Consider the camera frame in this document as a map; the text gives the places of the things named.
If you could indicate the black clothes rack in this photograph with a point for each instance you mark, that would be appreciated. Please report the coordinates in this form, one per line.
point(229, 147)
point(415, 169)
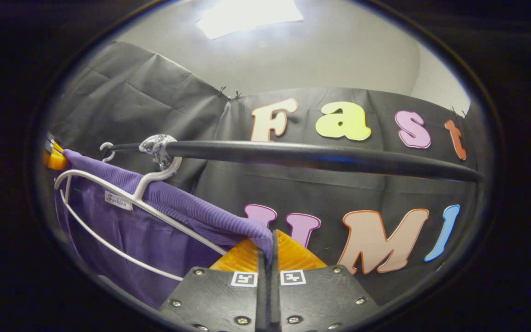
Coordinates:
point(316, 157)

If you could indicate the white hanger with taped hook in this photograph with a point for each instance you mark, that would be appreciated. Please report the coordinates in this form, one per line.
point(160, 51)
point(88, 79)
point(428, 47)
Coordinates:
point(152, 177)

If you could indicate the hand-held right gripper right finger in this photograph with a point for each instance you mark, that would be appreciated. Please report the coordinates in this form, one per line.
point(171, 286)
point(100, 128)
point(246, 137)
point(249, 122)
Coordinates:
point(274, 295)

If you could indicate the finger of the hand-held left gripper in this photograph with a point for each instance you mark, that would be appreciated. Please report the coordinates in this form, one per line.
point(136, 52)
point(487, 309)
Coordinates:
point(57, 160)

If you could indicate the purple shirt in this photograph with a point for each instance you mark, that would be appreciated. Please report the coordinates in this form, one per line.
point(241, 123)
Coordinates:
point(155, 240)

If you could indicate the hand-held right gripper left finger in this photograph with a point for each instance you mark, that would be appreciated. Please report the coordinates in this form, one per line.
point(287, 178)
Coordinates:
point(262, 295)

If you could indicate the black backdrop cloth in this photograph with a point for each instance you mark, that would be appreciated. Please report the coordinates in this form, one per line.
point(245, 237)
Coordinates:
point(155, 101)

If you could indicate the white plastic hanger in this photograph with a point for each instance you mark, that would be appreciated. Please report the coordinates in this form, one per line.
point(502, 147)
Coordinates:
point(107, 143)

